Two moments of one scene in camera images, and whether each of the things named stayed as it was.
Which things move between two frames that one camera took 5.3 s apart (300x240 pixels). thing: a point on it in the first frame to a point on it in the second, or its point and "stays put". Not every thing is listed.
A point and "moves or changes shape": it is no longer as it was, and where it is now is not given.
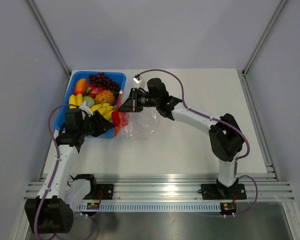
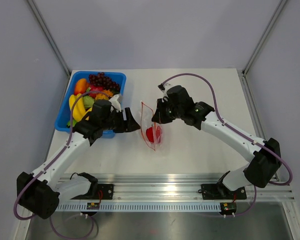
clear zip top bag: x=142 y=125 moves or changes shape
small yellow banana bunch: x=77 y=100 stays put
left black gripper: x=102 y=124 to x=126 y=126
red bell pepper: x=120 y=119 moves or changes shape
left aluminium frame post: x=50 y=38 stays put
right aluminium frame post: x=263 y=37 stays put
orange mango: x=81 y=86 stays put
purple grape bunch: x=100 y=79 stays put
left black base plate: x=104 y=191 stays put
